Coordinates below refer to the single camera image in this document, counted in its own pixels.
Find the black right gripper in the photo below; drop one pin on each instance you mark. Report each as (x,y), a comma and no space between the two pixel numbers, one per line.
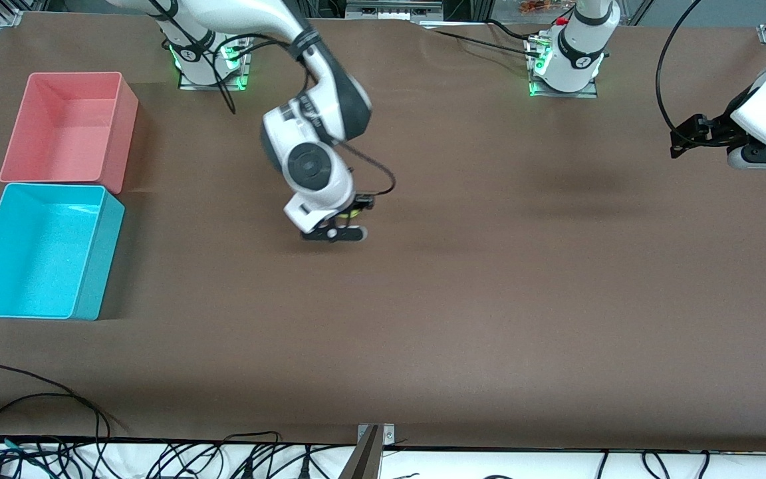
(359,201)

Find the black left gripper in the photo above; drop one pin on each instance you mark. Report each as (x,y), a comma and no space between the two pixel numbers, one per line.
(717,126)

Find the yellow-green tennis ball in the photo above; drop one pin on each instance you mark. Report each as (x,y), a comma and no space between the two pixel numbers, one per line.
(351,213)

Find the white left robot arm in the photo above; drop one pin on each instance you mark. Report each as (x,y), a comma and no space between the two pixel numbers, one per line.
(579,60)

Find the pink plastic bin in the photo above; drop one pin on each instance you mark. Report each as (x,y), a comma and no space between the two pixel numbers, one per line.
(70,126)

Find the blue plastic bin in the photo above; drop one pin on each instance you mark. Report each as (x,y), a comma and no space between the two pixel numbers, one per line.
(37,266)

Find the orange object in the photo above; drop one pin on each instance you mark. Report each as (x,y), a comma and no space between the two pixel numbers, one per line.
(536,6)

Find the grey metal strut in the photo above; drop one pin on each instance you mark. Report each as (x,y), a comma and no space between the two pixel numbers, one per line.
(364,462)

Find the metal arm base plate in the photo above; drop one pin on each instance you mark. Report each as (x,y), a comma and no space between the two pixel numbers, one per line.
(213,86)
(562,94)

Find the silver aluminium frame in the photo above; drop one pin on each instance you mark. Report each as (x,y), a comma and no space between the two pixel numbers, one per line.
(393,10)

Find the metal table edge bracket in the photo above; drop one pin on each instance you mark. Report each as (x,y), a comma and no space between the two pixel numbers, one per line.
(388,436)

